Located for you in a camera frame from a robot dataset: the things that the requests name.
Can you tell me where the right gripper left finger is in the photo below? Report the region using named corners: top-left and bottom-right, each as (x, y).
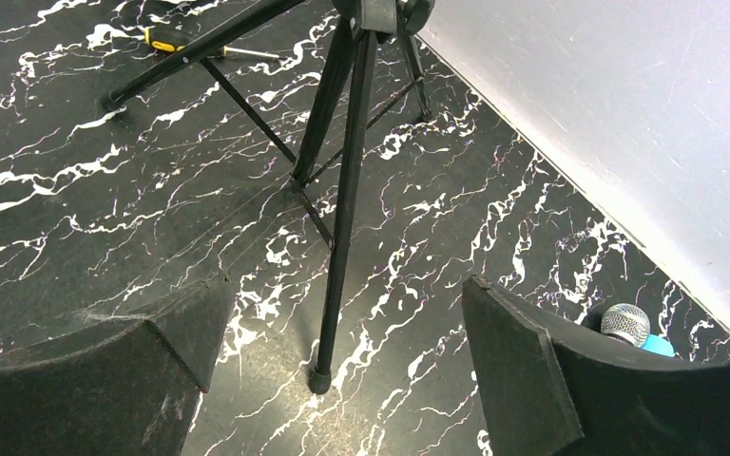
top-left (0, 274), bottom-right (233, 455)

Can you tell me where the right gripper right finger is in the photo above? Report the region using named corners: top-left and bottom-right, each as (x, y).
top-left (462, 276), bottom-right (730, 455)

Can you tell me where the purple glitter microphone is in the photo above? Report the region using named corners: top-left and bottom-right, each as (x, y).
top-left (600, 303), bottom-right (650, 348)

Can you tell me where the black tripod music stand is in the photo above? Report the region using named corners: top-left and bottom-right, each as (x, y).
top-left (100, 0), bottom-right (435, 395)

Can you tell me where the blue toy microphone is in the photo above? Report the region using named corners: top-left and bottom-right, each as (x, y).
top-left (641, 334), bottom-right (676, 358)

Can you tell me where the yellow black screwdriver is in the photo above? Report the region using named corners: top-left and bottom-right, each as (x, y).
top-left (144, 27), bottom-right (283, 61)

